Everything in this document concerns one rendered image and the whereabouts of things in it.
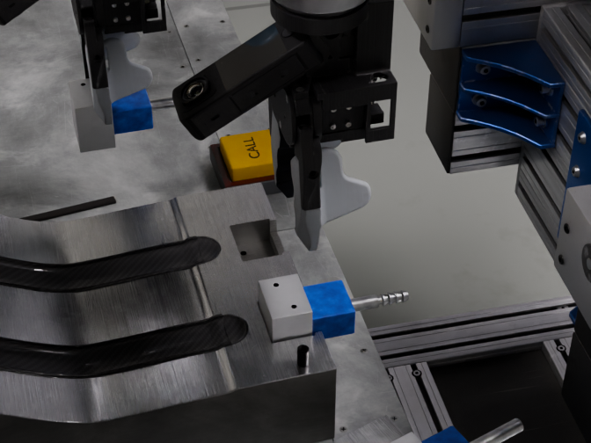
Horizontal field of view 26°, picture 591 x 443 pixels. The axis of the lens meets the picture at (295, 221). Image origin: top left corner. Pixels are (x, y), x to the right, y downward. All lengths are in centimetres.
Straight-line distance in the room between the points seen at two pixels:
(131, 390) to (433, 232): 156
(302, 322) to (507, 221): 156
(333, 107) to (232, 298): 26
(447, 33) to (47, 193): 47
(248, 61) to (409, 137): 190
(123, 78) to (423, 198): 149
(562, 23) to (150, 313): 57
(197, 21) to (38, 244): 56
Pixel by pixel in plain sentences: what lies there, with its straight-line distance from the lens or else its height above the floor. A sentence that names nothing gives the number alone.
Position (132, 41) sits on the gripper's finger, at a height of 99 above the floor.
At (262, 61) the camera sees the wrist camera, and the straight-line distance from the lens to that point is 93.
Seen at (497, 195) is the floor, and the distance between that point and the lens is 269.
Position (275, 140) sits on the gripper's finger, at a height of 106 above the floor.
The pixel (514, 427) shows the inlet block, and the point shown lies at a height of 86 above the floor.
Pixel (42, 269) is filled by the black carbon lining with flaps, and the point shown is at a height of 89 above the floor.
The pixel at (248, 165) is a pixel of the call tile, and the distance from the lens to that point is 137.
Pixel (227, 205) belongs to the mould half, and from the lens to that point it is 124.
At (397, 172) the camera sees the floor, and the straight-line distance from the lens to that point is 273.
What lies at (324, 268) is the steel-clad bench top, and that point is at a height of 80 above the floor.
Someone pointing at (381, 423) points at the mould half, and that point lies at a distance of 109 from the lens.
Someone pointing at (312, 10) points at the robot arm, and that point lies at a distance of 89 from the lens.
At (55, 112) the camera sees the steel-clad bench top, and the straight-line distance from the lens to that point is 154.
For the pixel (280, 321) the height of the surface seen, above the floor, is 91.
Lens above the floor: 168
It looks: 40 degrees down
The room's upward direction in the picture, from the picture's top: straight up
